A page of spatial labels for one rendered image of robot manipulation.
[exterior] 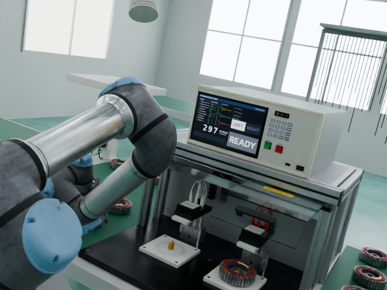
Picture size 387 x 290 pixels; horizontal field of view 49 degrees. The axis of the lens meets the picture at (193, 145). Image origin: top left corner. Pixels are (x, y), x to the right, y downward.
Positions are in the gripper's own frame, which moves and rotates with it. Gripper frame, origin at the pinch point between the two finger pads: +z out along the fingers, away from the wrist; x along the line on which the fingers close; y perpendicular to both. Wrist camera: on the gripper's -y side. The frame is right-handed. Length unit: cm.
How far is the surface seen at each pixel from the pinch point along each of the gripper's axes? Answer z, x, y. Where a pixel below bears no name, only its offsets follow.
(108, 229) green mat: 0.0, 8.8, 3.2
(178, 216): -14.5, 33.0, 2.1
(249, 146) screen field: -38, 51, -13
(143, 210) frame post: -4.7, 19.5, -5.1
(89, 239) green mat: -5.2, 5.2, 12.1
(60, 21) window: 190, -225, -468
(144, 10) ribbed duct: -25, -11, -120
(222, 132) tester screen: -38, 42, -18
